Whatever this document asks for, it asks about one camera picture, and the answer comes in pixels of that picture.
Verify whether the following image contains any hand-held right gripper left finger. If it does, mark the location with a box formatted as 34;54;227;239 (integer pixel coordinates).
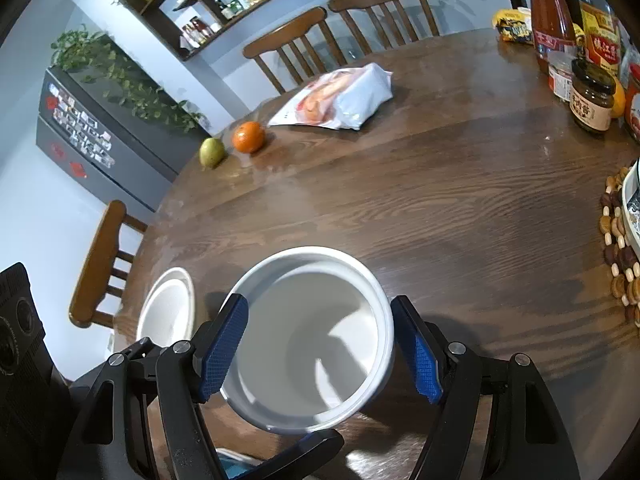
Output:
56;293;250;480

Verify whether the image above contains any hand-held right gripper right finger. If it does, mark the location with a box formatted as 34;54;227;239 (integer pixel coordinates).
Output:
390;295;581;480

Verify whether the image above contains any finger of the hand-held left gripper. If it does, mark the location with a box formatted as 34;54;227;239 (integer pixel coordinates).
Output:
254;428;346;480

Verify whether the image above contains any large white ribbed bowl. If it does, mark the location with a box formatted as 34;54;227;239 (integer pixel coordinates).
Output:
136;267;196;349

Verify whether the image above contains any white straight-sided bowl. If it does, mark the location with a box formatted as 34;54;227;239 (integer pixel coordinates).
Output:
219;245;397;435

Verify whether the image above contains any blue patterned square plate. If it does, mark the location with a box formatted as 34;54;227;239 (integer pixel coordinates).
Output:
627;187;640;238

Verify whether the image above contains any white square plate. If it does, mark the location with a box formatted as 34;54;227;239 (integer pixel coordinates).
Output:
621;157;640;252

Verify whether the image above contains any wooden chair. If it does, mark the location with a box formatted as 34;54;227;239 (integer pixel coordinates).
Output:
242;6;349;96
68;199;149;329
327;0;441;54

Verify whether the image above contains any green pear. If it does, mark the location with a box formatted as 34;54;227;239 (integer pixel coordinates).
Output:
199;137;224;168

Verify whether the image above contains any orange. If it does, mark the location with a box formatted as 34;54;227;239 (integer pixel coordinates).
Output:
612;77;629;119
232;121;266;154

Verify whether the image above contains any wooden bead trivet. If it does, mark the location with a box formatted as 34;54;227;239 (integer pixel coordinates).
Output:
598;165;640;329

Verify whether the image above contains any dark grey fridge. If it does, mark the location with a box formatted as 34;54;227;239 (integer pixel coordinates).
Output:
34;66;207;214

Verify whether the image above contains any group of fridge magnets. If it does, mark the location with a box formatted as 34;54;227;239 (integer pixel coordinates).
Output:
46;81;117;170

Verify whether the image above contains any white snack packet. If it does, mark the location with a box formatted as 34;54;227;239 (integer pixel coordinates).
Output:
267;62;394;132

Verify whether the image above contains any green trailing plant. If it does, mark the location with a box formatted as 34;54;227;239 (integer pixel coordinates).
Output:
50;29;207;134

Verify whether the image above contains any beige-label sauce jar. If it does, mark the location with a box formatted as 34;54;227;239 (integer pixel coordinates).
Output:
568;57;617;135

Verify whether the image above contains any small red-label jar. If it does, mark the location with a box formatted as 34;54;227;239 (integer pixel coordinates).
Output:
547;50;576;104

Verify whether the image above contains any yellow snack packet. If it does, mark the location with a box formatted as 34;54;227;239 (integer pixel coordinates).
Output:
492;7;536;46

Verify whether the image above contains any red sauce bottle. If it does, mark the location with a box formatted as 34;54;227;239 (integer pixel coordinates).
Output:
524;0;579;77

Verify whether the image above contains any yellow-capped vinegar bottle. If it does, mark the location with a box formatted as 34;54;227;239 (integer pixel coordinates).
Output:
575;0;624;82

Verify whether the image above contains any dark wooden wall shelf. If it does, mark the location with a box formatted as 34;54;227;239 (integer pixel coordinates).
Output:
106;0;362;62

